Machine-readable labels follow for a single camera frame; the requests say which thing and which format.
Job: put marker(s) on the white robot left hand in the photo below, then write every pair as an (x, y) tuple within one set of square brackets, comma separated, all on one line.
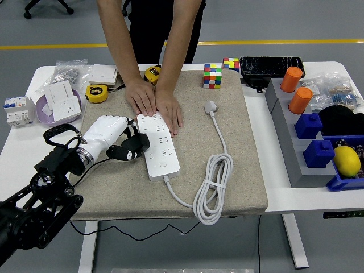
[(102, 133)]

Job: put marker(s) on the person's left hand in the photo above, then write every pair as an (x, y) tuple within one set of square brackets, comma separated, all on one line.
[(169, 111)]

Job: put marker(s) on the person's right hand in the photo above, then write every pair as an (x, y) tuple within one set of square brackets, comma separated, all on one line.
[(139, 96)]

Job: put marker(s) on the black plug adapter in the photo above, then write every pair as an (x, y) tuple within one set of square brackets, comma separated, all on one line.
[(140, 142)]

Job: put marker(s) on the white power strip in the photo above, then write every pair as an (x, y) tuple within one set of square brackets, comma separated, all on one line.
[(159, 155)]

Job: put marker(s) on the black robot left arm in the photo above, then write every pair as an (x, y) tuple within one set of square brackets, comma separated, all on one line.
[(57, 162)]

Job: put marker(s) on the person's right forearm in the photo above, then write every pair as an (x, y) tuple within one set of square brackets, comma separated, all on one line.
[(119, 37)]

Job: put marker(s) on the person's left forearm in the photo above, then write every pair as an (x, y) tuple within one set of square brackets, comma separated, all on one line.
[(179, 42)]

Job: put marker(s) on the dark circuit board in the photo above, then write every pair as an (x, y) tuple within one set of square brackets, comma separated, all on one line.
[(359, 153)]

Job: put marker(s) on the yellow tape measure red label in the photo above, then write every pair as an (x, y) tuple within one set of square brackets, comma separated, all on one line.
[(150, 74)]

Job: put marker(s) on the white socket panel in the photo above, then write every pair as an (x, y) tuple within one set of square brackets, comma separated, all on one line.
[(66, 109)]

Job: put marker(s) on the large colourful puzzle cube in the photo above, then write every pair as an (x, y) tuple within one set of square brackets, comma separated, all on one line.
[(211, 76)]

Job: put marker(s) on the grey-brown mat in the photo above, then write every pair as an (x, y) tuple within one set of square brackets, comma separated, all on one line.
[(113, 193)]

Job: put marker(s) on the purple bowl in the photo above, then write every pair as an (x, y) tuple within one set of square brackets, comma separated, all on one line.
[(42, 113)]

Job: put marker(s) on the clear bag of metal screws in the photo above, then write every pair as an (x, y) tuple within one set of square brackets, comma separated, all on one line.
[(66, 74)]

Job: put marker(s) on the person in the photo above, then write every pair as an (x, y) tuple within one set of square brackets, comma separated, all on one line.
[(153, 25)]

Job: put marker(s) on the small colourful puzzle cube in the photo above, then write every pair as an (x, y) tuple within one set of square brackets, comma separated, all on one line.
[(231, 65)]

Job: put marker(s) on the black office chair base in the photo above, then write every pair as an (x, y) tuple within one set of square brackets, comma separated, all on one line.
[(124, 12), (27, 14)]

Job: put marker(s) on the white circuit breaker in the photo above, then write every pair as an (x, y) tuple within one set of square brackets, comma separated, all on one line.
[(17, 112)]

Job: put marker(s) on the black wrapped tray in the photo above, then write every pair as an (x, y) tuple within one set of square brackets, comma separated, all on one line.
[(267, 66)]

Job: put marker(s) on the orange cylinder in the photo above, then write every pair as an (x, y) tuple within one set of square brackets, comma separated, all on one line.
[(290, 79), (300, 101)]

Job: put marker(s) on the grey block holder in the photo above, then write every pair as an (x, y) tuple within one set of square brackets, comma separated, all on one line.
[(295, 159)]

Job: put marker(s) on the blue block with knob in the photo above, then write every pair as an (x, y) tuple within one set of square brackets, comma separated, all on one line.
[(308, 126), (318, 155)]

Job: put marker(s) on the clear bag of small parts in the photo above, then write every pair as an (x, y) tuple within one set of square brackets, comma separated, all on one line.
[(321, 99)]

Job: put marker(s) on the black cloth cap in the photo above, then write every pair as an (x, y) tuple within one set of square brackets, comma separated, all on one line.
[(338, 119)]

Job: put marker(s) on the clear bag of blue resistors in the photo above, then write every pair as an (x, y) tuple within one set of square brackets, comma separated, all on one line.
[(345, 98)]

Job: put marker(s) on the yellow lemon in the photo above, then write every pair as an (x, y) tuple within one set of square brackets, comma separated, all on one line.
[(346, 161)]

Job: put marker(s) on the blue plastic bin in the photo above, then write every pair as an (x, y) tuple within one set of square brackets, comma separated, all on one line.
[(341, 185)]

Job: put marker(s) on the black table control panel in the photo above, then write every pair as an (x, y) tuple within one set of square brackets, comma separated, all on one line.
[(341, 215)]

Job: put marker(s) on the white wall switch box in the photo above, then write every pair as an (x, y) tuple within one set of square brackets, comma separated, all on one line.
[(101, 74)]

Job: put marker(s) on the white switch panel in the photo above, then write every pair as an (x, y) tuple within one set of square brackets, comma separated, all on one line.
[(58, 92)]

